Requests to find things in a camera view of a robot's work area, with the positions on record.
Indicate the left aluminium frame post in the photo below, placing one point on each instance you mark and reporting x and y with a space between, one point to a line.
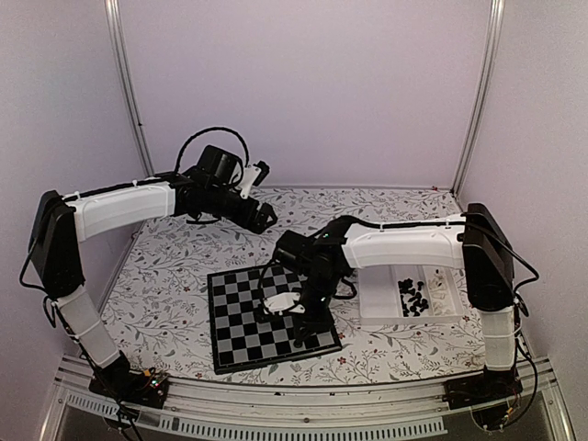
116 34

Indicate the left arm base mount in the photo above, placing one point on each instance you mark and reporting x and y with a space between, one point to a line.
147 388

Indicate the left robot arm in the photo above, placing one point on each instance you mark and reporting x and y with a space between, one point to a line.
63 244

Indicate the white plastic compartment tray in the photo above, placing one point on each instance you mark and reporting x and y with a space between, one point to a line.
395 295

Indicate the aluminium frame post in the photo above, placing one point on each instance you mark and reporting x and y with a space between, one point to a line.
116 34
491 47

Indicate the floral patterned table mat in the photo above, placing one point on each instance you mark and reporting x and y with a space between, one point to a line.
347 287

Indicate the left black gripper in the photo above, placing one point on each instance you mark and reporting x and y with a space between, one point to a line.
263 216

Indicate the aluminium front rail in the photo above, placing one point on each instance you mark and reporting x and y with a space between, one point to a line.
209 410

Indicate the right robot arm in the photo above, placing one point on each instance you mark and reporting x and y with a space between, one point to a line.
471 242

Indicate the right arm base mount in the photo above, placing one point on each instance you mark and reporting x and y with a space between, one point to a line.
498 393

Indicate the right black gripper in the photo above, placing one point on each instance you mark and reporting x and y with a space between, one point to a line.
322 322

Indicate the right aluminium frame post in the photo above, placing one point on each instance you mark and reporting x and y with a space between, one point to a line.
491 47

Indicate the black and white chessboard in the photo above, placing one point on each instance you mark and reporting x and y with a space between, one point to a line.
244 335

